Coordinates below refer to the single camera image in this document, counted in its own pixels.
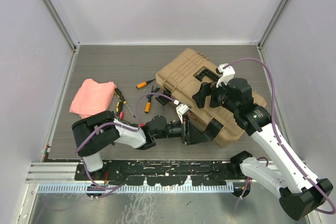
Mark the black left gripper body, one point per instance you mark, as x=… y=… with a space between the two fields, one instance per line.
x=175 y=129

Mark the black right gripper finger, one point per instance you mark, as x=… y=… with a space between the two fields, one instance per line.
x=200 y=96
x=216 y=97

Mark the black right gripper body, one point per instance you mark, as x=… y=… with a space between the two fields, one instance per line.
x=225 y=102

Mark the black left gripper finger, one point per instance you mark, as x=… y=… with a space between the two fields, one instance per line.
x=189 y=117
x=195 y=136

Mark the tan plastic tool case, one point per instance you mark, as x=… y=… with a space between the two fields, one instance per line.
x=182 y=78

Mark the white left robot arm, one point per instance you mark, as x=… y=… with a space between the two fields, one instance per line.
x=96 y=132

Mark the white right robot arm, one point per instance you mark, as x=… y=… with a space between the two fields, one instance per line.
x=299 y=190

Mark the orange stubby screwdriver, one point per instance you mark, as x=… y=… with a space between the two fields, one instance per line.
x=148 y=103

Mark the black red pliers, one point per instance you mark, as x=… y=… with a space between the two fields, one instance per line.
x=121 y=115

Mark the orange short screwdriver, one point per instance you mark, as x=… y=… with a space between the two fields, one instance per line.
x=143 y=84

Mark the yellow black screwdriver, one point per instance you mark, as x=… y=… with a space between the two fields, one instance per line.
x=119 y=108
x=119 y=94

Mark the pink folded cloth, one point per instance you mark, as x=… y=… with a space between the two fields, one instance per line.
x=92 y=98

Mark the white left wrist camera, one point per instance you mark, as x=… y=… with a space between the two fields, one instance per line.
x=181 y=109

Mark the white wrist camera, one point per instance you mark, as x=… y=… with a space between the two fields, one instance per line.
x=226 y=73
x=181 y=109

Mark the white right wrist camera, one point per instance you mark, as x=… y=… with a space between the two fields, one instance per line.
x=226 y=73

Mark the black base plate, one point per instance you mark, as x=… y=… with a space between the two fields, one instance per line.
x=167 y=173

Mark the aluminium frame rail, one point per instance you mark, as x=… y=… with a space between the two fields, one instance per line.
x=57 y=172

